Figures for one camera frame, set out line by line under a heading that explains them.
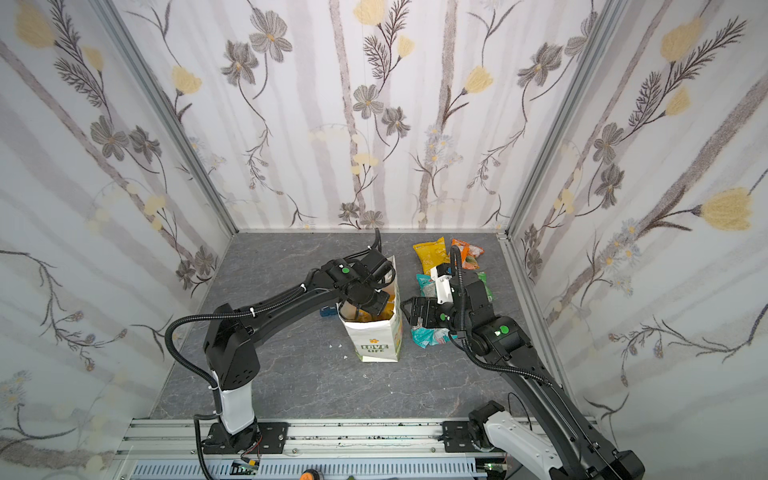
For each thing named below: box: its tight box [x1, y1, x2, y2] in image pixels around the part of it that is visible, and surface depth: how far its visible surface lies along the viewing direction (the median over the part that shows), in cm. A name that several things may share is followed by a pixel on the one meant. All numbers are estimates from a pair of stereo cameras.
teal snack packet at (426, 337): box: [410, 327, 450, 349], surface depth 90 cm
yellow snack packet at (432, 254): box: [412, 236, 451, 275], surface depth 113 cm
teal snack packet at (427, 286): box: [416, 274, 437, 297], surface depth 102 cm
